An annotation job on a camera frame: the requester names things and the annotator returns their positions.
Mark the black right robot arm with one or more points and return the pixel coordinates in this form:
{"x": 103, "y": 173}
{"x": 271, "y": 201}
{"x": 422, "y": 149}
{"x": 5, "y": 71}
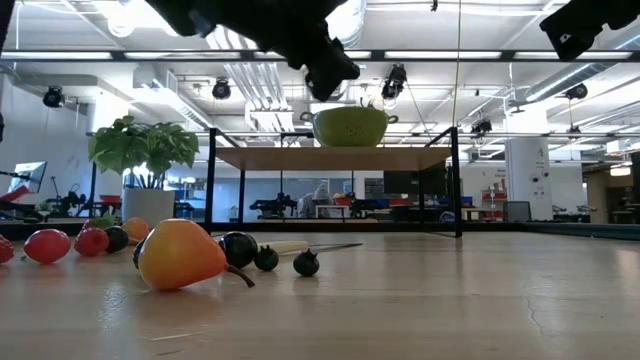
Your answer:
{"x": 620, "y": 12}

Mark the red board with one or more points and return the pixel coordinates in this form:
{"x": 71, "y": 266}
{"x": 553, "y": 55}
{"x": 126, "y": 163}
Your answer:
{"x": 12, "y": 194}

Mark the computer monitor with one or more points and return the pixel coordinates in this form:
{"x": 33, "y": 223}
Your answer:
{"x": 30, "y": 176}

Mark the wooden shelf with black legs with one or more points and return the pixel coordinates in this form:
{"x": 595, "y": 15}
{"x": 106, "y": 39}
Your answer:
{"x": 330, "y": 158}

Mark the white round pillar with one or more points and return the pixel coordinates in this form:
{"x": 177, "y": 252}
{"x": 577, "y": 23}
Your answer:
{"x": 527, "y": 175}

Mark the red strawberry with leaves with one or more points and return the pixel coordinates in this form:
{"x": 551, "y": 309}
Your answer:
{"x": 102, "y": 222}

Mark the green leafy plant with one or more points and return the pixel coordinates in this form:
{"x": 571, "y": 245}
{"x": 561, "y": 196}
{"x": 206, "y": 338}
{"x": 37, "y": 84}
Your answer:
{"x": 140, "y": 147}

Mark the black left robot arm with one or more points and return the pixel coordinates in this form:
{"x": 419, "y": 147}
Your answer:
{"x": 225, "y": 10}

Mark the yellow red pear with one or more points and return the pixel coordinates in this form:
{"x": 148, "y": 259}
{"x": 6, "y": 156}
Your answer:
{"x": 180, "y": 255}

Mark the green colander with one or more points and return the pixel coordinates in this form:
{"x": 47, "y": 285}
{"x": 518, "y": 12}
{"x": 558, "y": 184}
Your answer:
{"x": 347, "y": 127}

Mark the person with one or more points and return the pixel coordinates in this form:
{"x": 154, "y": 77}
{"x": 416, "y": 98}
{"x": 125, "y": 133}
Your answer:
{"x": 317, "y": 200}

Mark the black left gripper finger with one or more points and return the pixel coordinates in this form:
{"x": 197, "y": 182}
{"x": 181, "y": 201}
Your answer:
{"x": 340, "y": 65}
{"x": 321, "y": 85}

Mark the black background robot arm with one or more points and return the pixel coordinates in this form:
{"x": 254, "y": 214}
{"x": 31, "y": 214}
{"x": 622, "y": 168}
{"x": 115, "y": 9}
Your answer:
{"x": 365, "y": 206}
{"x": 275, "y": 205}

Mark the grey box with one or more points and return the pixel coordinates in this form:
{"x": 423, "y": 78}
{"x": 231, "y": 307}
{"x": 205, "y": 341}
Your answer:
{"x": 516, "y": 211}

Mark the black overhead rig beam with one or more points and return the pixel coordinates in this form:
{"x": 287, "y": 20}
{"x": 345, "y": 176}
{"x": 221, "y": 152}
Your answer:
{"x": 507, "y": 55}

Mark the white plant pot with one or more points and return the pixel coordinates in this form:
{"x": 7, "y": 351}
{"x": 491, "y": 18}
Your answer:
{"x": 148, "y": 205}

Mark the black ceiling camera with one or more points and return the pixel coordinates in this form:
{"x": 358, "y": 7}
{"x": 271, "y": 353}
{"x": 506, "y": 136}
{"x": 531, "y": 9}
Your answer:
{"x": 577, "y": 91}
{"x": 481, "y": 126}
{"x": 395, "y": 80}
{"x": 221, "y": 90}
{"x": 53, "y": 97}

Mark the dark blueberry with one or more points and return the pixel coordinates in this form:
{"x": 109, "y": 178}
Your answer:
{"x": 306, "y": 263}
{"x": 266, "y": 259}

